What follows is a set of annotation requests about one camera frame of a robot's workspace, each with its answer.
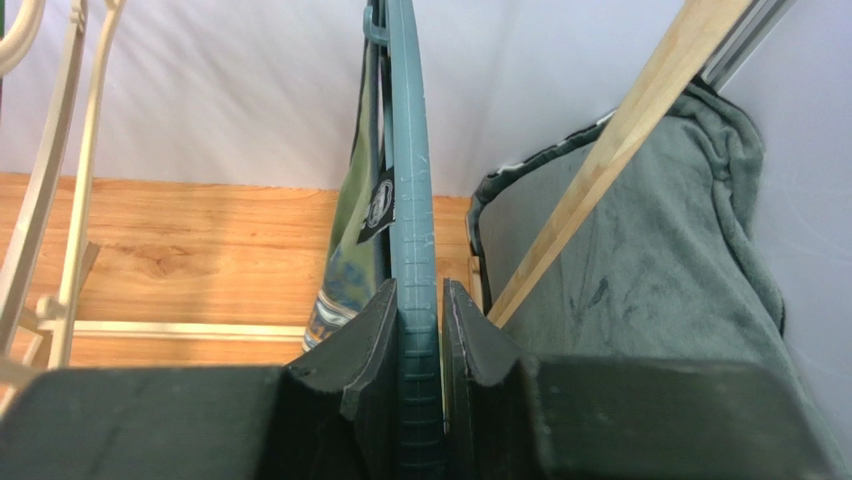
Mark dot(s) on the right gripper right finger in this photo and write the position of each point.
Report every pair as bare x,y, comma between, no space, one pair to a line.
514,414

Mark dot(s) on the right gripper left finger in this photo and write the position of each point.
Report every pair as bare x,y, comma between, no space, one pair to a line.
329,414

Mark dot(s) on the olive green tank top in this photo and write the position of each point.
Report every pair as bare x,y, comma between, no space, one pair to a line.
357,261

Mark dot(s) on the teal plastic hanger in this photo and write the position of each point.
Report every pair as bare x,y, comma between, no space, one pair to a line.
420,452

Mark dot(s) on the light wooden hanger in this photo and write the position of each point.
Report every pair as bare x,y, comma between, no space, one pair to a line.
33,341

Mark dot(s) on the beige wooden hanger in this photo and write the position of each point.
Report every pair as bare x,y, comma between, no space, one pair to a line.
17,43

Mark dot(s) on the grey fleece blanket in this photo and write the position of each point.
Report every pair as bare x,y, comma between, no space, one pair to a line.
665,266

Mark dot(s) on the wooden clothes rack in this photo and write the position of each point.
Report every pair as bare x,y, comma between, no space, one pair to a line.
693,35

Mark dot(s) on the aluminium frame post right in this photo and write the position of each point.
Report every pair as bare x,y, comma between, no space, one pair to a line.
755,24

